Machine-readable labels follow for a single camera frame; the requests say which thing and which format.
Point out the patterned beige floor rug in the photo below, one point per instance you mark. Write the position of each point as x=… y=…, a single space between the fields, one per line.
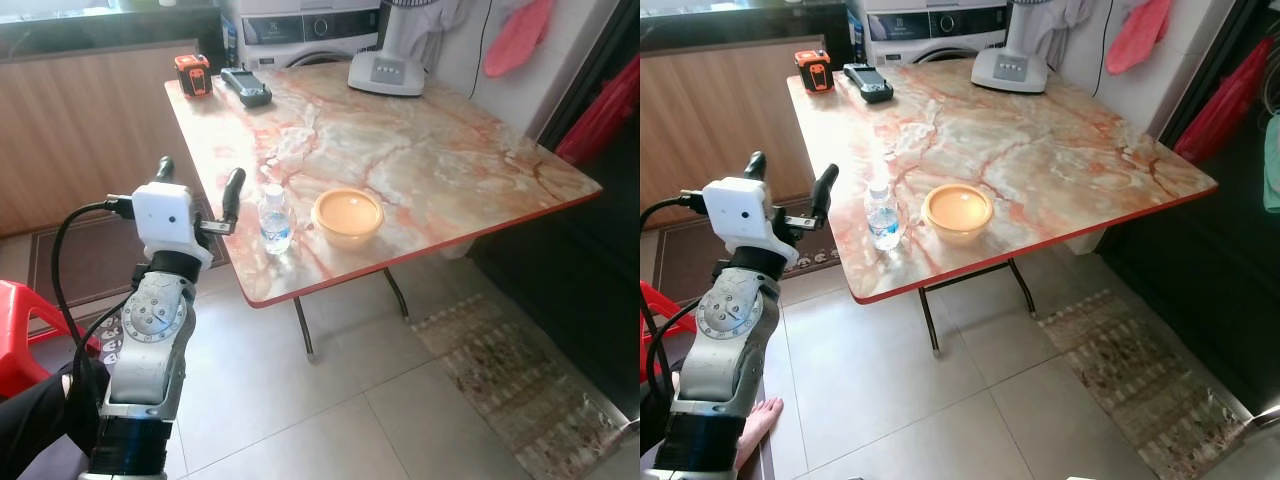
x=1140 y=385
x=520 y=390

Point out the person's bare foot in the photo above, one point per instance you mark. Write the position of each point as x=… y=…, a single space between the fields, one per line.
x=758 y=425

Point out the brown door mat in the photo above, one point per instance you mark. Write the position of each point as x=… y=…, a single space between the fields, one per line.
x=690 y=245
x=90 y=260

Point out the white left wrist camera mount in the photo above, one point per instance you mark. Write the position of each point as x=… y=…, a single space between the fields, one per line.
x=740 y=215
x=165 y=220

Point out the person's leg black trousers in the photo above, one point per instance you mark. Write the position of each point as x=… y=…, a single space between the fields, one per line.
x=35 y=425
x=655 y=415

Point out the white washing machine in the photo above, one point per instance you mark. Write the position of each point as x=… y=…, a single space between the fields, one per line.
x=290 y=35
x=920 y=30

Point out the brown wooden cabinet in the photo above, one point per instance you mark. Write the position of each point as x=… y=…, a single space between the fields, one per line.
x=710 y=130
x=80 y=140

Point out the dark stone countertop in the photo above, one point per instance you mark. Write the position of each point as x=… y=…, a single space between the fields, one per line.
x=730 y=28
x=100 y=30

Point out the red hanging bag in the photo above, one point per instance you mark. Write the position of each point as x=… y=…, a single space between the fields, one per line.
x=600 y=115
x=1225 y=105

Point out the black handheld device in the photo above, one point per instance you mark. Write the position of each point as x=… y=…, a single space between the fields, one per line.
x=868 y=83
x=246 y=87

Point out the pink hanging cloth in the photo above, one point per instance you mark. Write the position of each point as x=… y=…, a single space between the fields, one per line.
x=1135 y=38
x=515 y=40

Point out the marble pattern folding table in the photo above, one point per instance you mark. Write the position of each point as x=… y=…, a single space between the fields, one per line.
x=1040 y=145
x=420 y=150

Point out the clear plastic water bottle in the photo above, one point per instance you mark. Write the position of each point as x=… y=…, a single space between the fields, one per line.
x=882 y=222
x=275 y=225

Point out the teal hanging cloth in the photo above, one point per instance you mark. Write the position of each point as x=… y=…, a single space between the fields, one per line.
x=1273 y=165

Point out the grey white fan base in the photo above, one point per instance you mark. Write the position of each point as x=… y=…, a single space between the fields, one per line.
x=388 y=70
x=1012 y=66

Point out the orange black box device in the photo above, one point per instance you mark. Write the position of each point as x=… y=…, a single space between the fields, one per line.
x=814 y=72
x=193 y=76

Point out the red plastic stool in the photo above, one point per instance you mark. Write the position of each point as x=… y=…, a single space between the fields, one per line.
x=25 y=335
x=660 y=320

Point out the orange plastic bowl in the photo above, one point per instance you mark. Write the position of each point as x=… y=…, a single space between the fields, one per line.
x=957 y=212
x=347 y=215

